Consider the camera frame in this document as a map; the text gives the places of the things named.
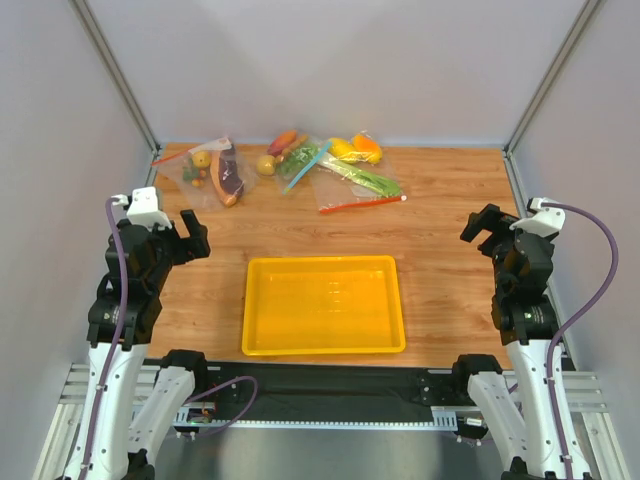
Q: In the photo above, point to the fake purple sweet potato slice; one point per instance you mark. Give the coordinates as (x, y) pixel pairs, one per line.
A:
(225, 176)

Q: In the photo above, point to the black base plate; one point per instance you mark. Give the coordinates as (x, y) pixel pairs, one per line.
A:
(286, 393)

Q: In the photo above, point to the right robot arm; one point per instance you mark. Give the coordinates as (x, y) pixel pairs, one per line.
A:
(531, 427)

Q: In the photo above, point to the red-zip clear bag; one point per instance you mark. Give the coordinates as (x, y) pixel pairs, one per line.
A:
(205, 197)
(334, 193)

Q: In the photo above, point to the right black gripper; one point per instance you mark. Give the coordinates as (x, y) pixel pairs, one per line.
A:
(491, 230)

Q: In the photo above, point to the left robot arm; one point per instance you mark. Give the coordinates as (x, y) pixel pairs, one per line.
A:
(114, 441)

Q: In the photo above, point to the aluminium frame rail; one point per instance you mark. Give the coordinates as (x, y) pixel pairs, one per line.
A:
(597, 437)

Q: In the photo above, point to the fake small cherry tomatoes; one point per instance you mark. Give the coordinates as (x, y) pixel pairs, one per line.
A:
(194, 175)

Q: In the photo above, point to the fake yellow potato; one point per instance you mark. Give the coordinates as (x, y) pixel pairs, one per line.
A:
(266, 165)

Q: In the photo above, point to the blue-zip clear bag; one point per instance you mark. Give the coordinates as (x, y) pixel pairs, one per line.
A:
(286, 186)

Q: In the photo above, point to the fake red-yellow mango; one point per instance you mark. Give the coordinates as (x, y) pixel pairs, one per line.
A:
(281, 142)

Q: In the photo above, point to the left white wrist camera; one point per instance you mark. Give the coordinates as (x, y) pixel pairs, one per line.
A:
(144, 208)

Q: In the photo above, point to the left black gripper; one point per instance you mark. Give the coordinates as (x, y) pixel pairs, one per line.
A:
(179, 242)

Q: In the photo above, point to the fake yellow lemon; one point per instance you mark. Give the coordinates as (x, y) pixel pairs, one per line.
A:
(342, 150)

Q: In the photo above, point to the fake green celery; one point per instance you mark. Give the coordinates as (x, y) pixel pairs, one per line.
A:
(380, 185)

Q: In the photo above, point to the fake orange-yellow mango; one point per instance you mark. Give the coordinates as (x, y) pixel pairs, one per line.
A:
(367, 149)

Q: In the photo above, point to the yellow plastic tray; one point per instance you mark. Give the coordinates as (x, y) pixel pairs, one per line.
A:
(322, 306)

